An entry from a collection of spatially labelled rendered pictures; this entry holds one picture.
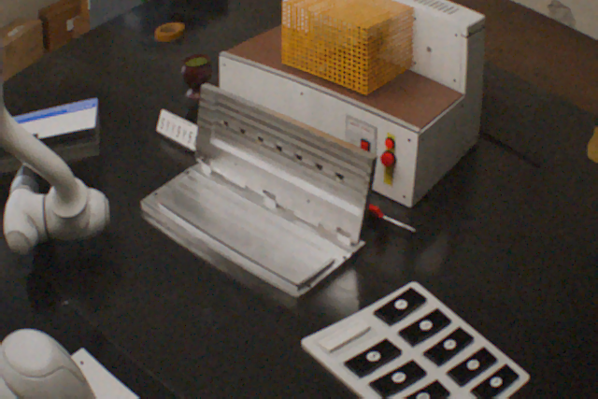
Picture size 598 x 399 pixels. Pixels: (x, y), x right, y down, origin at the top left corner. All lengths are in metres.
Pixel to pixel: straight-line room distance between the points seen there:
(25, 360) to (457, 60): 1.21
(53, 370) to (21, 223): 0.56
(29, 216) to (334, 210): 0.66
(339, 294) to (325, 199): 0.20
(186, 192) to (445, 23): 0.69
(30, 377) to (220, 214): 0.81
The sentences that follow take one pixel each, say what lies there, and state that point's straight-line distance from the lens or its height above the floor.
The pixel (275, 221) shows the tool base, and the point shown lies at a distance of 1.58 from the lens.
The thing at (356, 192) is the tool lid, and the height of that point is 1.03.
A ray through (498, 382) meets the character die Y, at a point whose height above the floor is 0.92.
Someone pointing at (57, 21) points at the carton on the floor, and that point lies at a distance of 4.81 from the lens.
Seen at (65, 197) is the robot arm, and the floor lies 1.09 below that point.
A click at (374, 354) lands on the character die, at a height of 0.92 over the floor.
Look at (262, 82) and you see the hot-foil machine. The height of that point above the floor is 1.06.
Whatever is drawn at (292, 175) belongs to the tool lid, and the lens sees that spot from 1.57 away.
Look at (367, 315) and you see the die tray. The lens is 1.40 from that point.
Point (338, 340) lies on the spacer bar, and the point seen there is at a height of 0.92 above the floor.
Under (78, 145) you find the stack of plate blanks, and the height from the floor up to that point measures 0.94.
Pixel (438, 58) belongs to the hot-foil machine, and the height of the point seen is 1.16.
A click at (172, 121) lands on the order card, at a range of 1.87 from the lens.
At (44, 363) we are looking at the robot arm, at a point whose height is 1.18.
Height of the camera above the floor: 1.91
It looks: 36 degrees down
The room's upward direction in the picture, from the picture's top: straight up
